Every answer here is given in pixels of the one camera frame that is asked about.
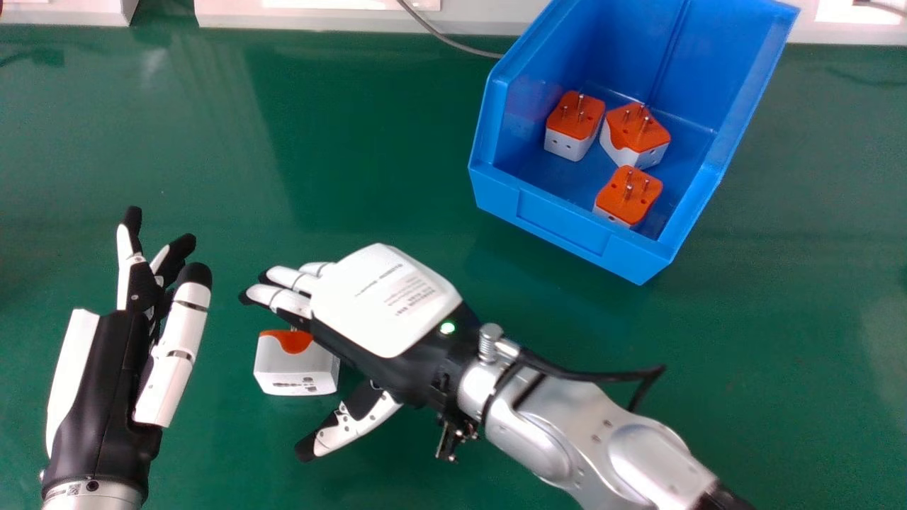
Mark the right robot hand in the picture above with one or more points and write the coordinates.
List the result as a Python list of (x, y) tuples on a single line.
[(382, 304)]

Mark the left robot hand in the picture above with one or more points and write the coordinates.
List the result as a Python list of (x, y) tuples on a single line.
[(106, 382)]

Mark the white-and-orange plug adapter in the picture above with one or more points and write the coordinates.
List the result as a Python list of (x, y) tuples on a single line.
[(627, 195), (635, 134), (572, 125), (294, 368)]

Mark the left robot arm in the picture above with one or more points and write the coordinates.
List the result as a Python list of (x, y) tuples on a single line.
[(88, 497)]

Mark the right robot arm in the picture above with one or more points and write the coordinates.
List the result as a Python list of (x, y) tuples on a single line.
[(588, 432)]

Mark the white socket strip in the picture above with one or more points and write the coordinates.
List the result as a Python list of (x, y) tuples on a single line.
[(850, 18), (354, 13), (67, 10)]

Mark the blue plastic bin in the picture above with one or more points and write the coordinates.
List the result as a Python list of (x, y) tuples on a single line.
[(623, 134)]

